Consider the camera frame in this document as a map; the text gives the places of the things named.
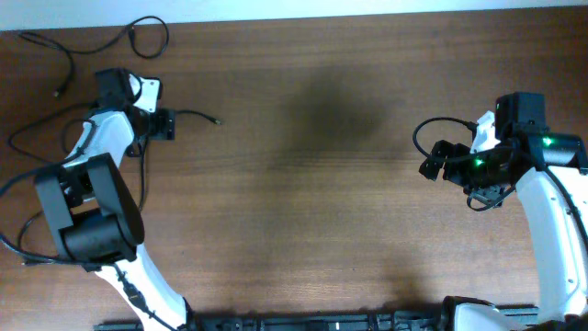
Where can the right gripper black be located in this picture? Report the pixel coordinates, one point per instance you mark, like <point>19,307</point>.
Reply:
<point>448,148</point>

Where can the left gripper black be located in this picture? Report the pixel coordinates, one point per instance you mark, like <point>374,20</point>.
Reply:
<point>164,125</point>

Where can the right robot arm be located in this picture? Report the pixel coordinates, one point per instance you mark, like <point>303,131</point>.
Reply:
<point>513,151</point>

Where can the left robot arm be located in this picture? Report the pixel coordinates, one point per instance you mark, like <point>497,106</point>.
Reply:
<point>94,221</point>

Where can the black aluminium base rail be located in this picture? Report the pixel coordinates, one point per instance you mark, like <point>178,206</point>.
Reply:
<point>321,322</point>

